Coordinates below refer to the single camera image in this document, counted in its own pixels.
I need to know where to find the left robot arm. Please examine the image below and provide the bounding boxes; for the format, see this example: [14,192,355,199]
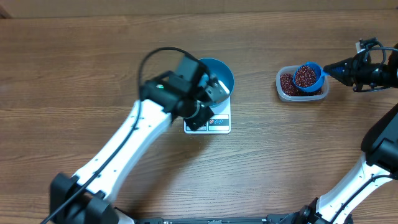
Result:
[43,53,231,224]

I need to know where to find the blue plastic measuring scoop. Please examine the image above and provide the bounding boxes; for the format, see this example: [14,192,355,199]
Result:
[293,62,328,93]

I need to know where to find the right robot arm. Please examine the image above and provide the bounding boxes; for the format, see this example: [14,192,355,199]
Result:
[293,38,397,223]

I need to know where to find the white digital kitchen scale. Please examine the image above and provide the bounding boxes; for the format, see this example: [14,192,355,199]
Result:
[183,98,231,134]

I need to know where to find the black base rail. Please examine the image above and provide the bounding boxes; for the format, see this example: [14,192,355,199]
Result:
[114,205,354,224]

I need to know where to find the clear plastic container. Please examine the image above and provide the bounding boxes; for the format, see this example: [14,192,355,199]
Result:
[275,65,330,103]

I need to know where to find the red adzuki beans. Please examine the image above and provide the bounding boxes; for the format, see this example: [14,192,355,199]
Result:
[280,73,323,96]

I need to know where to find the teal metal bowl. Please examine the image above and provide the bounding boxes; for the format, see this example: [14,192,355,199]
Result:
[200,57,235,108]

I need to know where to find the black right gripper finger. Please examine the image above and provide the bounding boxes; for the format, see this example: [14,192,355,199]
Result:
[330,72,354,86]
[323,58,353,75]

